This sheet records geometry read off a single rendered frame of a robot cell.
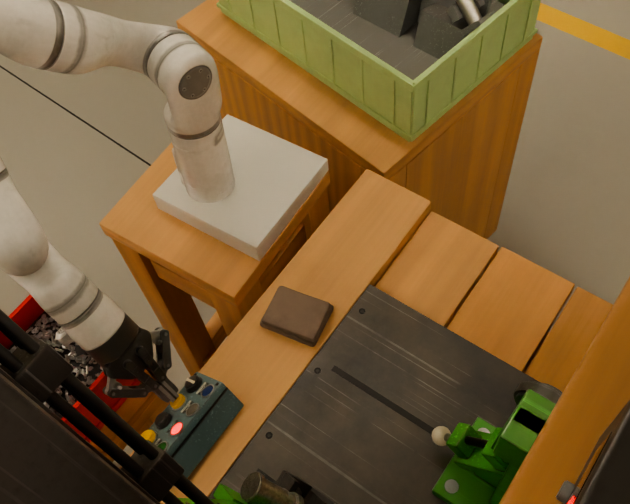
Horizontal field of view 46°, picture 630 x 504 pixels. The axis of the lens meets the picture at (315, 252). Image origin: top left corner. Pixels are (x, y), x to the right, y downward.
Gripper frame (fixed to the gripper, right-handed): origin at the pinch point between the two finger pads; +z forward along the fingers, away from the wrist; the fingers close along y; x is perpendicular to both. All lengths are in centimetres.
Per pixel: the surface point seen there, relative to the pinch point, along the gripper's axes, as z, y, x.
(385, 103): 3, 72, 12
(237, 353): 6.1, 12.0, 0.7
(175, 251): -3.8, 22.6, 23.5
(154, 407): 11.2, -0.6, 18.6
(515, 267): 24, 51, -22
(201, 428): 5.6, -1.2, -5.4
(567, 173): 87, 145, 42
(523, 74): 23, 108, 8
